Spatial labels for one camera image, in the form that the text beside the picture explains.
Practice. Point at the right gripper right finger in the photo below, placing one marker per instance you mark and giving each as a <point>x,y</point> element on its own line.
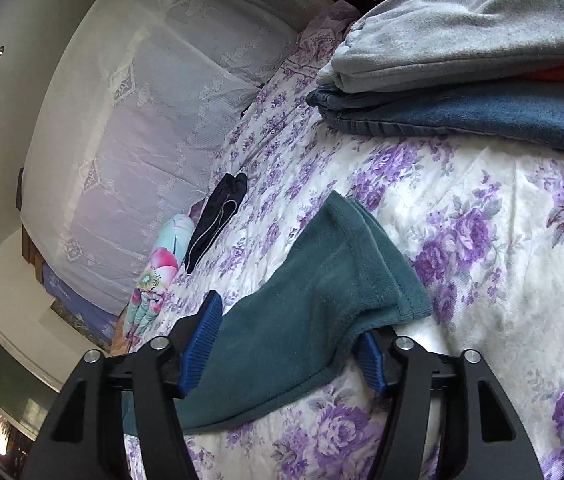
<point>481,436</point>

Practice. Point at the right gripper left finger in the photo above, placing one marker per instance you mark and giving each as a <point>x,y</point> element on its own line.
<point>82,436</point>

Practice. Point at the teal green pants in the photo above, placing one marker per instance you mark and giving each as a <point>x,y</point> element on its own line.
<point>342,277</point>

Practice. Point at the orange brown pillow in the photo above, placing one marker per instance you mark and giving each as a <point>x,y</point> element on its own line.
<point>120,345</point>

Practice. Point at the blue patterned cloth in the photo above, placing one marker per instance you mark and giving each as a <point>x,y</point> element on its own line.
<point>71,300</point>

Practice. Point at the leaning picture panel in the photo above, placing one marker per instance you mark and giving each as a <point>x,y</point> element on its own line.
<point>79,322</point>

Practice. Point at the folded floral quilt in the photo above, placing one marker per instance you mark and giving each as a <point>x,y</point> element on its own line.
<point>163,264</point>

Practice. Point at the purple floral bedspread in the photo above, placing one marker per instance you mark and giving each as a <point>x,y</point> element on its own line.
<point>452,232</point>

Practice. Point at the folded black pants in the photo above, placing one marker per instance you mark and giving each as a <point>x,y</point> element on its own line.
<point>222,205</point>

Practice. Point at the folded blue jeans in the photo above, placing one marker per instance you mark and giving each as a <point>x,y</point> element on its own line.
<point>523,110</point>

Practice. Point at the white lace covered headboard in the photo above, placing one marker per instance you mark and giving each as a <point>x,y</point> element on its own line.
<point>139,106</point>

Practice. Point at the folded grey sweatpants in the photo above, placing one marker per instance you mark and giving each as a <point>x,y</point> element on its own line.
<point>408,44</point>

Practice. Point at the window with white frame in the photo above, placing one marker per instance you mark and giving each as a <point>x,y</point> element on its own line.
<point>27,393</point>

